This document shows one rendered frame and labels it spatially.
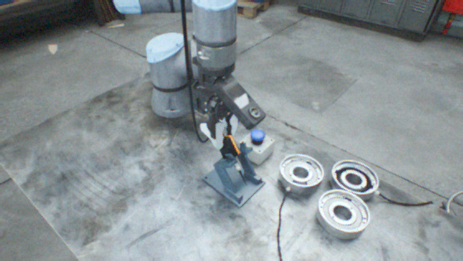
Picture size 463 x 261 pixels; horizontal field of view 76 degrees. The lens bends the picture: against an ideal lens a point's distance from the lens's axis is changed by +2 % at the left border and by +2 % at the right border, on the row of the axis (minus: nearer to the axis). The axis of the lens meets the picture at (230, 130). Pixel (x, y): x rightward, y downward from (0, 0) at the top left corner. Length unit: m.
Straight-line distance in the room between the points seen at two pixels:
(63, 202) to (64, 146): 0.21
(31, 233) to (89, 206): 1.13
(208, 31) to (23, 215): 1.66
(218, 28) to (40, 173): 0.61
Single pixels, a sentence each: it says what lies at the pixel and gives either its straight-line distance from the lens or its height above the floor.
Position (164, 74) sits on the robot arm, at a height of 0.95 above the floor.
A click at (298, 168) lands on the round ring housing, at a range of 0.77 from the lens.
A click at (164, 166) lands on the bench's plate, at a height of 0.80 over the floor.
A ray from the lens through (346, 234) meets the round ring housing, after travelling 0.67.
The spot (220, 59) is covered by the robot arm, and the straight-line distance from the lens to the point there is 0.53.
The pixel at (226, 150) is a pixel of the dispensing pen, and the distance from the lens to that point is 0.66.
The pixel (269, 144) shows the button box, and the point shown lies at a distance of 0.79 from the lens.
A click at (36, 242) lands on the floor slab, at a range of 1.84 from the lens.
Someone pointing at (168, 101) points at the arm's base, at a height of 0.86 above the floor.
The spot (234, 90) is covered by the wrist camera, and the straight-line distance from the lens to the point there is 0.56.
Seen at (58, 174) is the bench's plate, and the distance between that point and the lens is 0.88.
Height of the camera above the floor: 1.38
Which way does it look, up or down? 40 degrees down
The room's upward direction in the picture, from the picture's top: straight up
